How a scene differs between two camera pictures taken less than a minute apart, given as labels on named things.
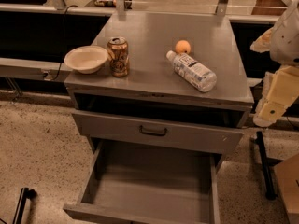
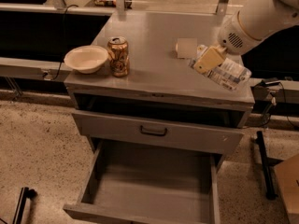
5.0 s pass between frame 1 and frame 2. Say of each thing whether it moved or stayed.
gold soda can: stayed
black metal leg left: stayed
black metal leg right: stayed
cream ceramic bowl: stayed
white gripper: moved
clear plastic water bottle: moved
